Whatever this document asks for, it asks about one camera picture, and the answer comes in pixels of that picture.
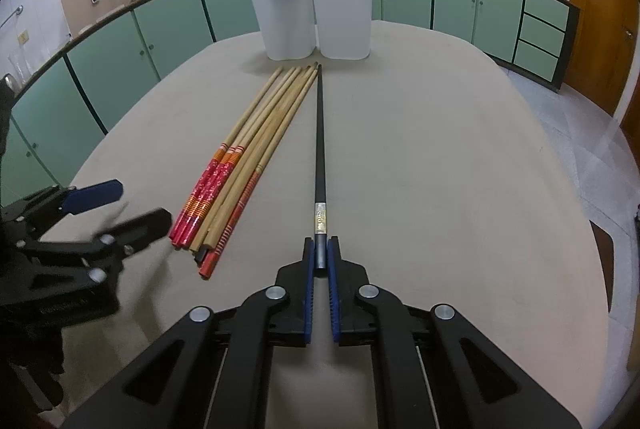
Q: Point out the metal wall rail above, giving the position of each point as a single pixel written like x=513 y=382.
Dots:
x=11 y=15

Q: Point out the clear glass pitcher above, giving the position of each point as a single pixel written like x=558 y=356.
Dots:
x=17 y=66

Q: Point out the green lower kitchen cabinets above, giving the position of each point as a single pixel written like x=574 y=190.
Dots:
x=165 y=29

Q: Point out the bundle of wooden chopsticks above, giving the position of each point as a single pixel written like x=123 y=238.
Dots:
x=260 y=119

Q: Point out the white two-compartment utensil holder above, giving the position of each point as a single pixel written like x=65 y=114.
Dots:
x=345 y=9

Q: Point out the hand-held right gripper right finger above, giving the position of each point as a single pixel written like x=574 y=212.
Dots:
x=334 y=289

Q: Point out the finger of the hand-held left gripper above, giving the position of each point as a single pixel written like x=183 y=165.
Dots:
x=145 y=226
x=95 y=196

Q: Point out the black chopstick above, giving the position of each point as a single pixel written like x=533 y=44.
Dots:
x=319 y=159

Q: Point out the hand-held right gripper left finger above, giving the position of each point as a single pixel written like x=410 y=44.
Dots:
x=309 y=289

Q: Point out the brown wooden door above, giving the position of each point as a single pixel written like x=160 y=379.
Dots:
x=595 y=34

